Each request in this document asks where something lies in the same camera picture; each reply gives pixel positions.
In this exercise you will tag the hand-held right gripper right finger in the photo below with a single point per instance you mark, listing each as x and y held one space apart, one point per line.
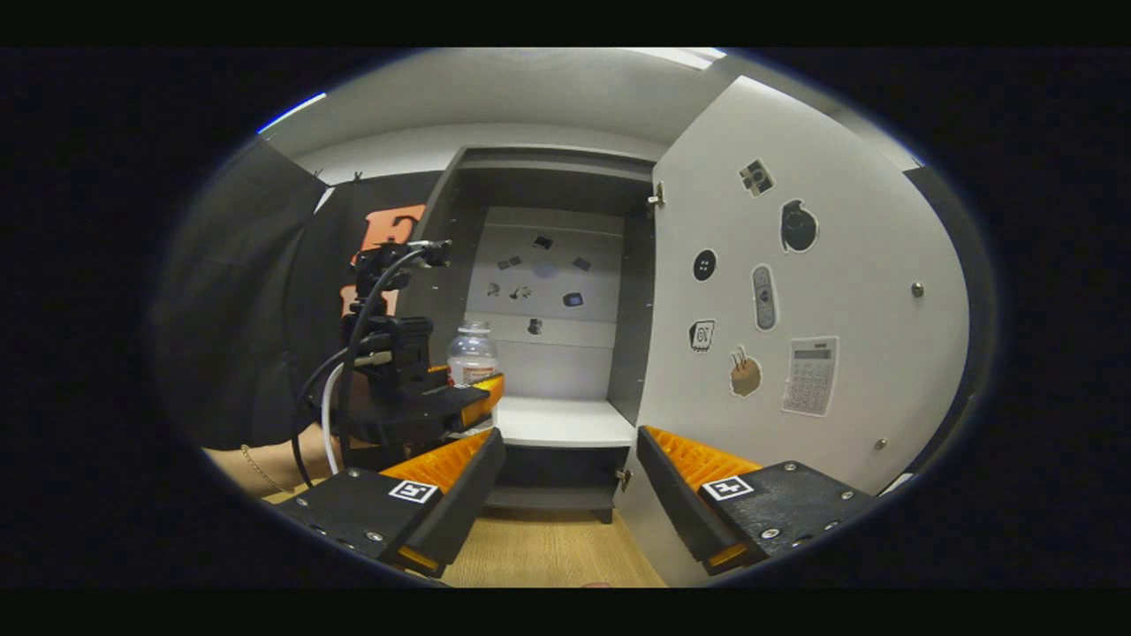
671 499

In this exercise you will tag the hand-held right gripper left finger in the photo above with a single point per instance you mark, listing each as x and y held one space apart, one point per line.
464 503

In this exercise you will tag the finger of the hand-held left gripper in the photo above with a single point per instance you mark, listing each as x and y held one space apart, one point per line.
442 377
424 413

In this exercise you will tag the clear plastic bottle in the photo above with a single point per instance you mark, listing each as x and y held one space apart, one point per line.
473 353

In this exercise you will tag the white cabinet door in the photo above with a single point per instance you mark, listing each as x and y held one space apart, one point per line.
848 265

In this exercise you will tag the metal door hinge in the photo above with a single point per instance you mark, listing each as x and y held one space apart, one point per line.
656 195
624 480

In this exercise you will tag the white cabinet shelf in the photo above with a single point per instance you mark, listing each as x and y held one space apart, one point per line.
565 420

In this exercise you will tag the black backdrop cloth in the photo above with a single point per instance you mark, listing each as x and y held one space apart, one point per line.
239 309

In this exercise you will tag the white flat board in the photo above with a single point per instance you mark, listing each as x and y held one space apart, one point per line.
894 484

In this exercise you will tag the ceiling light panel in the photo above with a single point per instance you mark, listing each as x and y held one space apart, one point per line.
292 112
689 58

